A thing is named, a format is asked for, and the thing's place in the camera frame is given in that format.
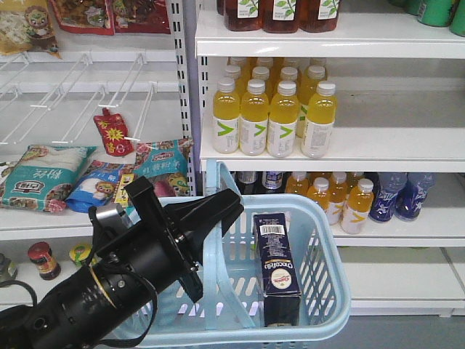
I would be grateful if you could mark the white snack shelf unit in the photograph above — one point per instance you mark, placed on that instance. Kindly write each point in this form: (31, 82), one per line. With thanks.
(48, 100)

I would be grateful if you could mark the blue drink bottle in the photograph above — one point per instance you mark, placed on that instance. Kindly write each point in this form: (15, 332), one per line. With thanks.
(413, 195)
(389, 185)

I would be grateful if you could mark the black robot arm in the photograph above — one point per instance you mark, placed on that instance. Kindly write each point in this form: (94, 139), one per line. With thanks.
(82, 310)

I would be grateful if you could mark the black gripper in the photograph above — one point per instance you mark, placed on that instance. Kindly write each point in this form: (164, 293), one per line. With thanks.
(168, 238)

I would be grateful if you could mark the green can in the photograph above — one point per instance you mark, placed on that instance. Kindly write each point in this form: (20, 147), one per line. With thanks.
(436, 13)

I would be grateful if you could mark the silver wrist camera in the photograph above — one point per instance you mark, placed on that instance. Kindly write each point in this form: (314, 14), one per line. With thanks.
(111, 215)

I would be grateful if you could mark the teal vermicelli bag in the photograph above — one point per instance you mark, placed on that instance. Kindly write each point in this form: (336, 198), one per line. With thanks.
(44, 177)

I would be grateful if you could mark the dark blue cookie box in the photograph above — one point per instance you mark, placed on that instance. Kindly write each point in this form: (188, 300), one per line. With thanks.
(278, 279)

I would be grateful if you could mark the orange drink bottle lower front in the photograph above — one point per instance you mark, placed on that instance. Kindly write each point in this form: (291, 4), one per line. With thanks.
(357, 207)

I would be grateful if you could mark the blue noodle bag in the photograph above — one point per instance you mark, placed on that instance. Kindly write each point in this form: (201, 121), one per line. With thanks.
(97, 185)

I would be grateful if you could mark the brown tea bottle middle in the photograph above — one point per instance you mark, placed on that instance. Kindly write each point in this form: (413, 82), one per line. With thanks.
(280, 16)

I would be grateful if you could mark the white drink shelf unit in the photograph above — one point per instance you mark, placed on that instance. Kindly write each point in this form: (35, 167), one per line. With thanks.
(400, 90)

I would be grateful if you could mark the yellow snack bag hanging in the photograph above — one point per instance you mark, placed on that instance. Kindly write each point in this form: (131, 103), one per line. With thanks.
(27, 26)

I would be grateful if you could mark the light blue plastic basket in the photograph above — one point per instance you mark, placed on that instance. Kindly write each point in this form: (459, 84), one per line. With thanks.
(230, 314)

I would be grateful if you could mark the brown tea bottle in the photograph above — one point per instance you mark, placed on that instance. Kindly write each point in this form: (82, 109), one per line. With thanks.
(317, 16)
(242, 15)
(280, 16)

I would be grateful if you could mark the yellow lid jar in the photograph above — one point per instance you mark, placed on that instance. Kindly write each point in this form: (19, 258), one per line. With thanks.
(79, 253)

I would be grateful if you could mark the brown tea bottle left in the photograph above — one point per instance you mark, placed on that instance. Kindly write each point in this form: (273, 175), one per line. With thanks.
(242, 15)

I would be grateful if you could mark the blue drink bottle right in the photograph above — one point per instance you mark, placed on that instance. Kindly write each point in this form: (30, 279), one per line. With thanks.
(413, 195)

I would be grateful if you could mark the blue drink bottle left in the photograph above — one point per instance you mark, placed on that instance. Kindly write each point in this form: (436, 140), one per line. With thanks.
(389, 185)

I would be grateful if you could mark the red lid sauce jar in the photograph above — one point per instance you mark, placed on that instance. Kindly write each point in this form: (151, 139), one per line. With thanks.
(40, 254)

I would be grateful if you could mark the red sauce pouch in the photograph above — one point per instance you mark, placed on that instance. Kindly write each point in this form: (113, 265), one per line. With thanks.
(113, 131)

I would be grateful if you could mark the red snack bag hanging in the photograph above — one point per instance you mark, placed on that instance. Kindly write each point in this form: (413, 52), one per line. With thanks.
(111, 17)

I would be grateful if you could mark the yellow drink bottle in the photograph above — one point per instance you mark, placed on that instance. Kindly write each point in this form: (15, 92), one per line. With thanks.
(226, 110)
(319, 120)
(283, 116)
(254, 118)

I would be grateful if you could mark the brown tea bottle right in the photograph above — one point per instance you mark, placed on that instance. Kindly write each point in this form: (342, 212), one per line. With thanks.
(317, 16)

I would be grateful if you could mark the teal sweet potato noodle bag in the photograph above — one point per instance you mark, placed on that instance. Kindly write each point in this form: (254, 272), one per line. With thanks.
(164, 164)

